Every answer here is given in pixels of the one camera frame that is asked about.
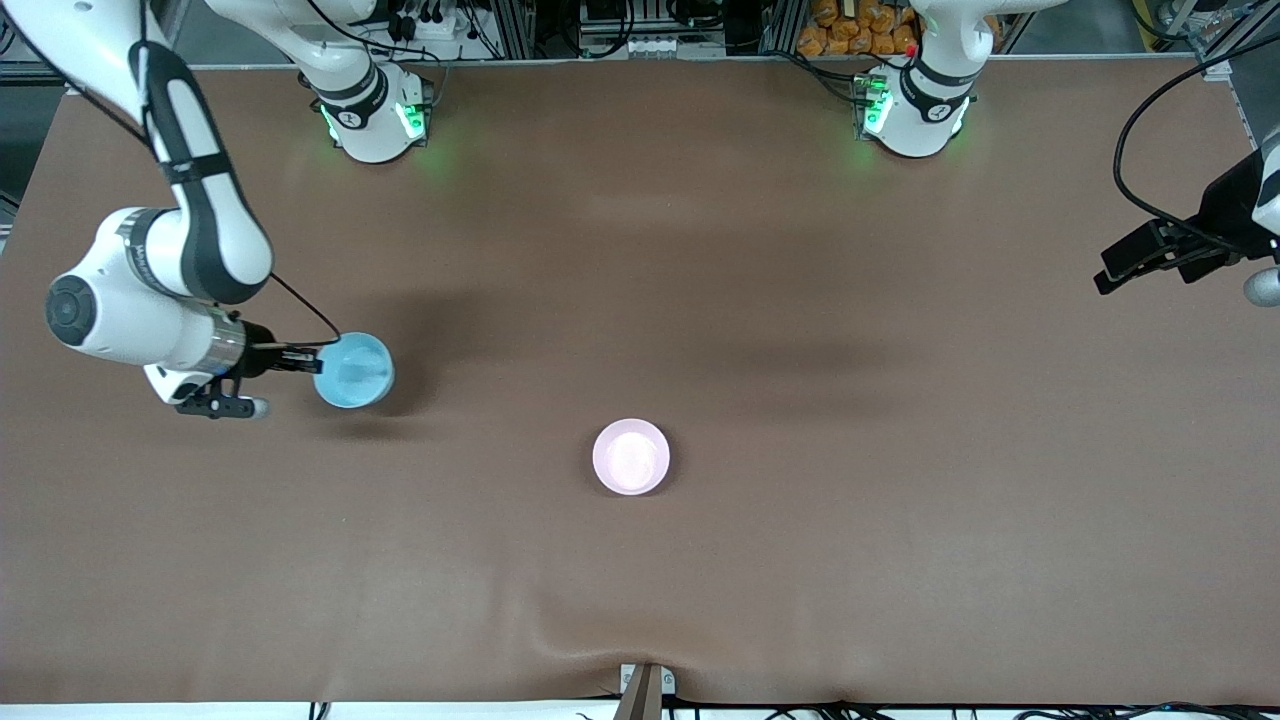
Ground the blue bowl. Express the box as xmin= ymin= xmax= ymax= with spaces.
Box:
xmin=313 ymin=332 xmax=396 ymax=409

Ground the pink bowl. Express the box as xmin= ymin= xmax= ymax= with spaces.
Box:
xmin=592 ymin=418 xmax=671 ymax=497

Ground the brown table mat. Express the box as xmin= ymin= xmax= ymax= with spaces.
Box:
xmin=0 ymin=55 xmax=1280 ymax=706

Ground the white power strip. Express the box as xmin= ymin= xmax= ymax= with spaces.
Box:
xmin=385 ymin=0 xmax=471 ymax=46

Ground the orange snack pile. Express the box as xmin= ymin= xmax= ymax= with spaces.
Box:
xmin=797 ymin=0 xmax=1004 ymax=58

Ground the white terminal block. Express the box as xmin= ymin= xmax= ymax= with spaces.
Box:
xmin=580 ymin=35 xmax=673 ymax=59

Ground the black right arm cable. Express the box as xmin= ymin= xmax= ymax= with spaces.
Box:
xmin=268 ymin=270 xmax=343 ymax=349

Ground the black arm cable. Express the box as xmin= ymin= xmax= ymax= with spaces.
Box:
xmin=1113 ymin=60 xmax=1280 ymax=246
xmin=268 ymin=270 xmax=343 ymax=349

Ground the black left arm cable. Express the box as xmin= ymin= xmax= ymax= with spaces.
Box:
xmin=1113 ymin=60 xmax=1280 ymax=246

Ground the aluminium corner frame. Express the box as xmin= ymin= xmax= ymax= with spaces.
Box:
xmin=1195 ymin=0 xmax=1280 ymax=151

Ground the aluminium frame post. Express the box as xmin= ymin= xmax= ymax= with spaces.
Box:
xmin=758 ymin=0 xmax=806 ymax=56
xmin=488 ymin=0 xmax=546 ymax=61

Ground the metal table clamp bracket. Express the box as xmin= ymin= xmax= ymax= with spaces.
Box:
xmin=615 ymin=662 xmax=677 ymax=720

